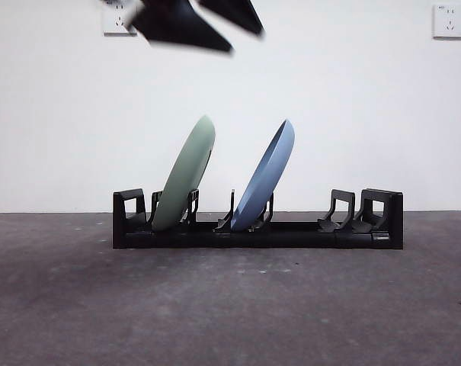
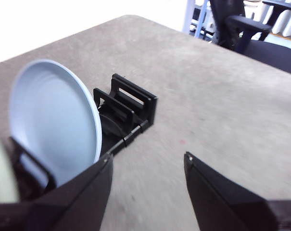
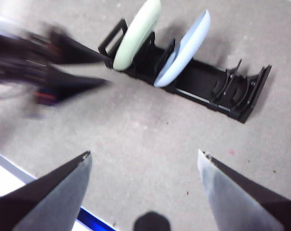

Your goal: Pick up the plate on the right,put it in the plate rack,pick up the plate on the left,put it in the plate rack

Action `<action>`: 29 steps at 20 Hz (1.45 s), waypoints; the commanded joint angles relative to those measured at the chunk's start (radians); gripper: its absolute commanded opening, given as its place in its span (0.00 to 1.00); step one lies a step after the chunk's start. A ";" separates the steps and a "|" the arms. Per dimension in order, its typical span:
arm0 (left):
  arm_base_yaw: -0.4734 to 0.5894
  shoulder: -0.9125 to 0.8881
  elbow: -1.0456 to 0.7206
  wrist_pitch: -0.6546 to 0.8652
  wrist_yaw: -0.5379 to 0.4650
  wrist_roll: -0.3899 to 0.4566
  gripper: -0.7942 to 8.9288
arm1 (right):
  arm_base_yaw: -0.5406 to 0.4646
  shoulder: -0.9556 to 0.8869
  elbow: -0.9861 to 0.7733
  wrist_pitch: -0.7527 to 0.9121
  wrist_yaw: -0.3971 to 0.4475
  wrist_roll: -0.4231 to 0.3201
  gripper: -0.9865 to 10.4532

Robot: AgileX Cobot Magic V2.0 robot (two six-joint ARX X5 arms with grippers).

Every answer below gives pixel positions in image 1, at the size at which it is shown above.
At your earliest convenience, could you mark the black plastic plate rack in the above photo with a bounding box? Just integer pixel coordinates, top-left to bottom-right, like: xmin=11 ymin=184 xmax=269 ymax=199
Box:
xmin=112 ymin=188 xmax=405 ymax=251

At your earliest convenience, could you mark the green round plate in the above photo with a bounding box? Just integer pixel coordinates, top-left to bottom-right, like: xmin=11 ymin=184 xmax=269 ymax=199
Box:
xmin=152 ymin=115 xmax=217 ymax=233

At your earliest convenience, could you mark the white wall socket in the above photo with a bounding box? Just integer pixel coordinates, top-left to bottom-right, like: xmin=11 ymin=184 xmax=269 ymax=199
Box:
xmin=433 ymin=4 xmax=461 ymax=40
xmin=103 ymin=0 xmax=139 ymax=37

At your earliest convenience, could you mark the blue round plate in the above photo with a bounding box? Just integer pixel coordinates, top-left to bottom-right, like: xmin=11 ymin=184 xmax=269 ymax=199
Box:
xmin=229 ymin=118 xmax=296 ymax=232

